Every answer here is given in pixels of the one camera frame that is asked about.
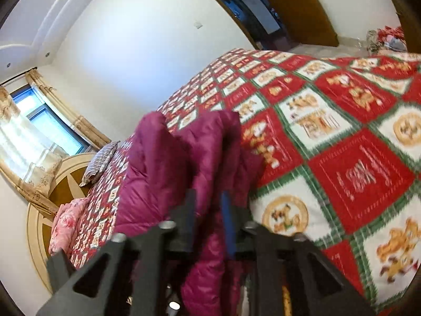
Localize magenta down jacket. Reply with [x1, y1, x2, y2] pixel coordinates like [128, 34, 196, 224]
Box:
[113, 108, 267, 316]

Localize brown wooden door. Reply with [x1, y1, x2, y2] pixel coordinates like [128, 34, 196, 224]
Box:
[247, 0, 339, 47]

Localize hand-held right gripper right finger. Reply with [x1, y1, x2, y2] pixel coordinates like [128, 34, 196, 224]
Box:
[221, 191, 375, 316]

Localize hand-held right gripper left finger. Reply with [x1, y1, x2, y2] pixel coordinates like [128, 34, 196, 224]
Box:
[36, 189, 198, 316]

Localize curtain rod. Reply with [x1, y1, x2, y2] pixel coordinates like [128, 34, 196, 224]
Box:
[0, 67, 35, 85]

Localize red checkered printed bed blanket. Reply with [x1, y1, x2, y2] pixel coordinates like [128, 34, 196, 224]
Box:
[67, 48, 421, 316]

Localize striped pillow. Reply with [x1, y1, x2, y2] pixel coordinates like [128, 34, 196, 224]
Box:
[80, 141, 121, 186]

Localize pink floral quilt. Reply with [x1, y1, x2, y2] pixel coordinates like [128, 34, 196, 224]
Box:
[49, 197, 89, 255]

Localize sheer cream curtain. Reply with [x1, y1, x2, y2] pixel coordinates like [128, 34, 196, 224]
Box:
[0, 86, 66, 216]

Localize brown door frame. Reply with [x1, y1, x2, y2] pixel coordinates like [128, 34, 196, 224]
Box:
[187, 0, 264, 50]

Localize cream and wood headboard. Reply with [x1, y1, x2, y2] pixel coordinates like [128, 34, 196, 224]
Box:
[26, 153, 99, 293]

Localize golden patterned curtain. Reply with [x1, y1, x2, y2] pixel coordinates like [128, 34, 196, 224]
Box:
[26, 69, 111, 150]

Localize window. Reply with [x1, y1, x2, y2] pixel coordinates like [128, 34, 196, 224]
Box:
[11, 86, 88, 157]

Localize pile of clothes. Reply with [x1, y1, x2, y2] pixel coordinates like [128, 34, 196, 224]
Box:
[367, 26, 410, 55]

